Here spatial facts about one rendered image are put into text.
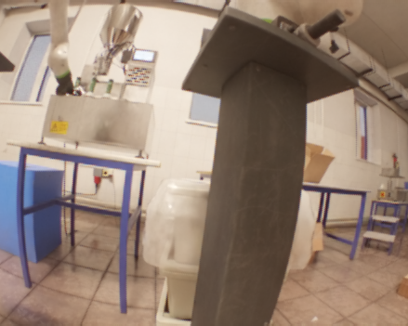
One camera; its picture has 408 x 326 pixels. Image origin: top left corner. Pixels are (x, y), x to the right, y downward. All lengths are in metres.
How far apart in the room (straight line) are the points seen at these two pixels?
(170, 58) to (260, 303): 2.96
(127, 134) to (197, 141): 1.77
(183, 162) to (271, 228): 2.35
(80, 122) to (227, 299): 0.96
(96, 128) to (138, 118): 0.22
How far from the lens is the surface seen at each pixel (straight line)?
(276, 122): 0.31
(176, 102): 2.74
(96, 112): 1.04
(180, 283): 0.64
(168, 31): 3.33
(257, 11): 0.42
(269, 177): 0.29
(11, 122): 3.63
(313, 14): 0.44
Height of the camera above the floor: 0.72
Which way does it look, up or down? 3 degrees up
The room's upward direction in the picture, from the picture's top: 7 degrees clockwise
